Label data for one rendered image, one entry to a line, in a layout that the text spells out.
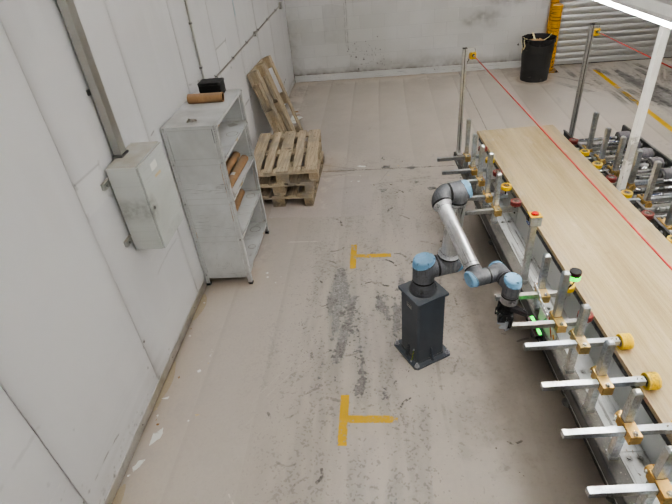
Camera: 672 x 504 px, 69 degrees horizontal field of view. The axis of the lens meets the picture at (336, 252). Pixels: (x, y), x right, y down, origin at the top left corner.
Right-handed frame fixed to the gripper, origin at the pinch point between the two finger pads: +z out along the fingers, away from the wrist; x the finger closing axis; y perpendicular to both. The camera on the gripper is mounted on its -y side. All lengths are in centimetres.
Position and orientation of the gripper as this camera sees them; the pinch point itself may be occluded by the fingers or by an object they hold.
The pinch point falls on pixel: (506, 329)
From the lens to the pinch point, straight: 294.8
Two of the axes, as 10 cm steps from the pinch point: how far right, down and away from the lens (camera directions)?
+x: 0.0, 5.8, -8.1
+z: 0.5, 8.1, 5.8
